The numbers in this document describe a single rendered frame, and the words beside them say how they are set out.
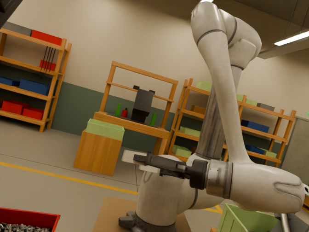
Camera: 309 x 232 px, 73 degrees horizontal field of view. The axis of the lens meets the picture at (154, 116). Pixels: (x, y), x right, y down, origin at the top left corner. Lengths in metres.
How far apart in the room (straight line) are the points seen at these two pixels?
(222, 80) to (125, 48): 5.17
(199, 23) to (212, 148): 0.46
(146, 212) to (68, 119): 5.23
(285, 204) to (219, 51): 0.44
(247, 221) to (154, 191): 0.79
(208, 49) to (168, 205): 0.53
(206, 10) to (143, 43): 5.04
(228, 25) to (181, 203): 0.63
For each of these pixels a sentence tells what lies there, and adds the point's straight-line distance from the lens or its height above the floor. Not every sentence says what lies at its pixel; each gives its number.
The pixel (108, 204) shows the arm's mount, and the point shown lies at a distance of 0.99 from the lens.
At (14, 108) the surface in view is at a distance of 5.71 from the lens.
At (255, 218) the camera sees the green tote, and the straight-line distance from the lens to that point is 1.43.
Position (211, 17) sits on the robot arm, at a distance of 0.79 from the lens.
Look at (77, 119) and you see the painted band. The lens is 5.83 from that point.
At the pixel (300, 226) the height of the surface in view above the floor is 1.02.
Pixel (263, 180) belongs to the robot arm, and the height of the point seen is 1.29.
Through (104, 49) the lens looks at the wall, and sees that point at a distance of 5.79.
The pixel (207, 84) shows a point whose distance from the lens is 5.44.
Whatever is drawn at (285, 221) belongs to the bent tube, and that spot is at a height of 1.01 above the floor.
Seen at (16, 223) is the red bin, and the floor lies 0.87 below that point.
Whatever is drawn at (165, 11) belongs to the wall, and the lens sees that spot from 6.11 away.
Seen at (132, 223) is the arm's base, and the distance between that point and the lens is 0.84.
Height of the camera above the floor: 1.39
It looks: 4 degrees down
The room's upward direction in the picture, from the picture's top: 16 degrees clockwise
